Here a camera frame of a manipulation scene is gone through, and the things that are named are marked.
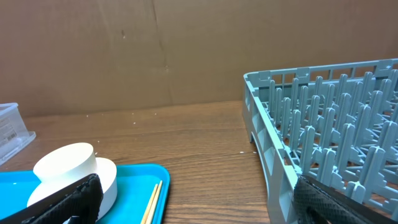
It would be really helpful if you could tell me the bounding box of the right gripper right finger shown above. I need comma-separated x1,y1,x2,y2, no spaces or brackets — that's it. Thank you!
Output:
293,175,397,224

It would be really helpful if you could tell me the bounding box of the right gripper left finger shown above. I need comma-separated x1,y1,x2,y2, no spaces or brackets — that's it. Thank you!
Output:
1,174,103,224

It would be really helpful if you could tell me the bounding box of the white cup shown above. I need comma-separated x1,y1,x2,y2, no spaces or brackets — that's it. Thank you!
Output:
33,142,97,183

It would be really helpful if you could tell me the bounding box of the grey dishwasher rack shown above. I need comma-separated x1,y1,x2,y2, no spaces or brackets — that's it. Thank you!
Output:
243,58,397,223

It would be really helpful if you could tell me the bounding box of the small white saucer bowl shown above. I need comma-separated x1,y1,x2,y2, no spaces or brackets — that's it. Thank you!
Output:
27,157,118,222

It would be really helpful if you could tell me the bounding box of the teal serving tray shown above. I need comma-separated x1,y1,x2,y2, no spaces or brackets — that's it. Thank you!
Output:
1,164,170,224

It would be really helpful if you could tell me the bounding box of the left wooden chopstick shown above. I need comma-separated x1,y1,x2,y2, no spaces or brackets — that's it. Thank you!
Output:
140,184,158,224

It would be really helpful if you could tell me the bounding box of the wooden chopstick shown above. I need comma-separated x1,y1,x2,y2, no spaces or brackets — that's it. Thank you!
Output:
140,184,158,224
145,180,163,224

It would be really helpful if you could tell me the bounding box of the right wooden chopstick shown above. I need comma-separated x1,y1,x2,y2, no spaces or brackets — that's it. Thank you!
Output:
145,180,163,224

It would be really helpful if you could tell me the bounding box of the clear plastic bin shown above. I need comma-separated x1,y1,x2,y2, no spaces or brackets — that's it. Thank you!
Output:
0,103,36,165

